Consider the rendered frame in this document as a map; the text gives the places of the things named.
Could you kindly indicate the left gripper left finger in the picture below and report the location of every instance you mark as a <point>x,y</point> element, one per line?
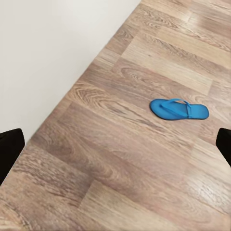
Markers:
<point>11,145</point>

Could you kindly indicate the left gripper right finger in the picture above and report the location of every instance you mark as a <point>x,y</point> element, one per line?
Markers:
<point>223,142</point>

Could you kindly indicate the sandal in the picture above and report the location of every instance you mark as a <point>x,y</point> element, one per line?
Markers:
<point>173,110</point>

